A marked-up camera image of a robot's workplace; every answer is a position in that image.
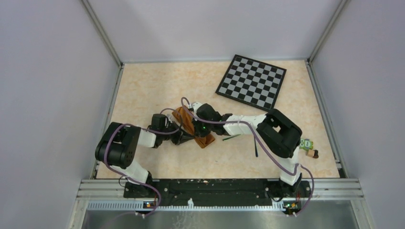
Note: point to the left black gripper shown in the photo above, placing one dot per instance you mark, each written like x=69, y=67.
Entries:
x=181, y=136

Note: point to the brown cloth napkin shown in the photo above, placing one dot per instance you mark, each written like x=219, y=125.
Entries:
x=181, y=115

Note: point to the iridescent spoon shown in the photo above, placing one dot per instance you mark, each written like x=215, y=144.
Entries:
x=256, y=150

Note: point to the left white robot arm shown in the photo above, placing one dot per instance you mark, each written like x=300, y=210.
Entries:
x=118, y=145

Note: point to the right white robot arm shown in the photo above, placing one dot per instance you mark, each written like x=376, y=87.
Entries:
x=274, y=132

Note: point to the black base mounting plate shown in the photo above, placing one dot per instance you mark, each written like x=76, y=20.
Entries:
x=218, y=192

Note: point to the black grey checkerboard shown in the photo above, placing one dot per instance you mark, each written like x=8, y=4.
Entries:
x=252, y=82

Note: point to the green owl toy block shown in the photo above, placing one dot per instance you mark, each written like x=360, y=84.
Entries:
x=306, y=144

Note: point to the small brown wooden block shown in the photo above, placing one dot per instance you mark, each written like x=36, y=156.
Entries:
x=312, y=153

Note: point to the white slotted cable duct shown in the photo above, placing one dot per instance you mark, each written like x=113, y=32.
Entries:
x=136, y=205

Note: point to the aluminium frame rail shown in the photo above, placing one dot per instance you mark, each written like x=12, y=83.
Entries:
x=101, y=189

